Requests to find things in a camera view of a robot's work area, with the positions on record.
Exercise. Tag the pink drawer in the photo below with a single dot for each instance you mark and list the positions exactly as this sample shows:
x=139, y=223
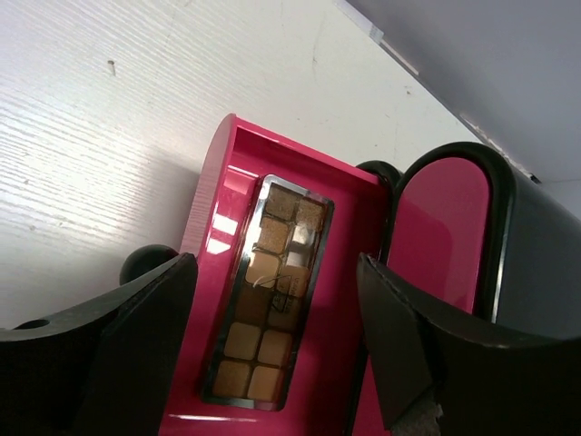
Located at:
x=436, y=229
x=321, y=397

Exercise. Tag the brown eyeshadow palette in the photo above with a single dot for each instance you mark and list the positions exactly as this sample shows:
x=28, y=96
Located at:
x=276, y=271

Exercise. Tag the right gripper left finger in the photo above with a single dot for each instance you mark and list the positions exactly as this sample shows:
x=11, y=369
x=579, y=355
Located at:
x=102, y=367

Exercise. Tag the black drawer organizer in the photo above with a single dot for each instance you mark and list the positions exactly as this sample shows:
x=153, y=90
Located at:
x=529, y=276

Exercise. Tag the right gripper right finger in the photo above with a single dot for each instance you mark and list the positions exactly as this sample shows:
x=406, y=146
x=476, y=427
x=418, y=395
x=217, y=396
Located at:
x=441, y=371

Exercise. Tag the pink top drawer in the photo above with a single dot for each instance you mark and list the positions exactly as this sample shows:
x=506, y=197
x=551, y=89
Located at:
x=436, y=229

